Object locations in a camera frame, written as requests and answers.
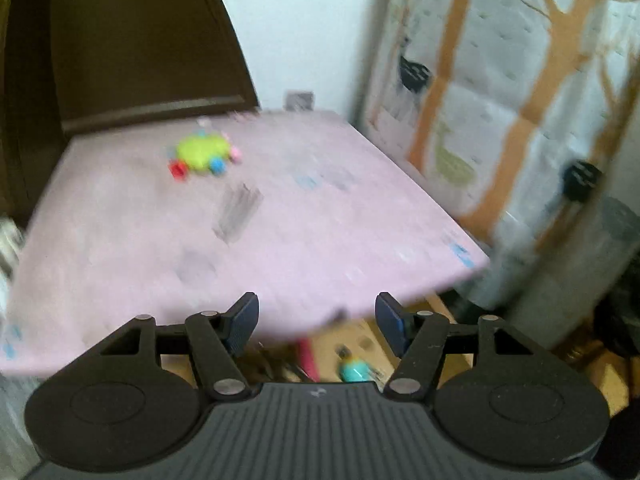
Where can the deer print wardrobe cover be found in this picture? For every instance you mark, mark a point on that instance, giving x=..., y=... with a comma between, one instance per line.
x=500, y=85

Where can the green toy turtle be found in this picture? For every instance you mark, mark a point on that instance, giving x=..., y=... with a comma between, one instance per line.
x=202, y=152

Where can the dark wooden headboard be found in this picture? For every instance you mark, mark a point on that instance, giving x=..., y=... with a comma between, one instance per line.
x=125, y=35

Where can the grey wall outlet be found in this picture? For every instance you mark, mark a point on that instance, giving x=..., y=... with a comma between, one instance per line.
x=299, y=100

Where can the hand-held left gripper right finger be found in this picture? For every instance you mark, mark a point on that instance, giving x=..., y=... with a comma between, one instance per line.
x=392, y=322

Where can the dark drawer with sticker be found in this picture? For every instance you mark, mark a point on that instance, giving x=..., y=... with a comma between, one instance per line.
x=328, y=360

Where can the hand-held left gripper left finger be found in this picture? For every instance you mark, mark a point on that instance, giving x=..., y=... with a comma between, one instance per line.
x=242, y=322

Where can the pink stick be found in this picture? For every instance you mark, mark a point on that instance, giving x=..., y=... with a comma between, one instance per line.
x=308, y=357

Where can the small teal toy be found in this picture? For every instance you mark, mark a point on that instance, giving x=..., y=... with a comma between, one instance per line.
x=355, y=371

